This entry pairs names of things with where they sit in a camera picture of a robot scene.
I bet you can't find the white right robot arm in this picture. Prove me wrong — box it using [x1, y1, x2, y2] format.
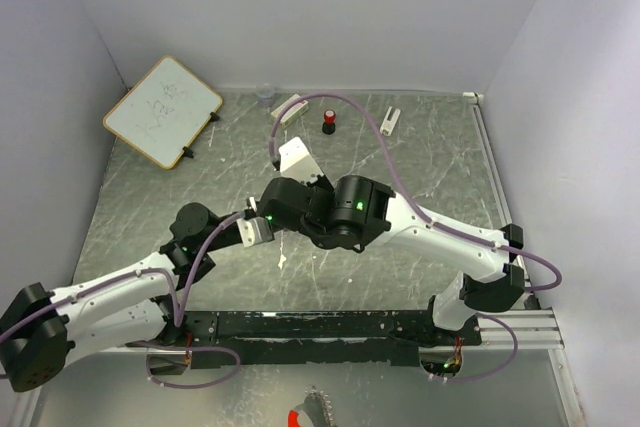
[257, 175, 525, 345]

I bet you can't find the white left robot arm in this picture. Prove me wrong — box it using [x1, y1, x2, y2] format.
[1, 203, 251, 393]

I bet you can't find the white and green small box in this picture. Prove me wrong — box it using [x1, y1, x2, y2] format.
[270, 94, 309, 129]

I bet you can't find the clear plastic cup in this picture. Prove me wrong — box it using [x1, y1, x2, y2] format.
[255, 84, 275, 108]

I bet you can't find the white clip device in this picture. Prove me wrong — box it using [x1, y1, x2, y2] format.
[380, 106, 401, 137]

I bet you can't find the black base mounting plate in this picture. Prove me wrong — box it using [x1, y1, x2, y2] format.
[149, 308, 481, 367]

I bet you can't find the red and white tool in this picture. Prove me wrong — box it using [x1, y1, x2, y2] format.
[287, 402, 324, 427]

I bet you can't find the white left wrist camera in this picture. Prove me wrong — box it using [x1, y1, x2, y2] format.
[236, 196, 274, 248]

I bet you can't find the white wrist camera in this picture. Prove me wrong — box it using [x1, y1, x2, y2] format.
[236, 196, 274, 248]
[278, 137, 327, 185]

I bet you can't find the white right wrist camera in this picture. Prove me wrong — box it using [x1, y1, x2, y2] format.
[278, 137, 327, 185]

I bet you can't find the small whiteboard with wooden frame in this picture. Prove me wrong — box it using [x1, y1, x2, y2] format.
[103, 55, 223, 169]

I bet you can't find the white corner bracket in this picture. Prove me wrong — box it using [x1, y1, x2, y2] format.
[463, 92, 484, 104]

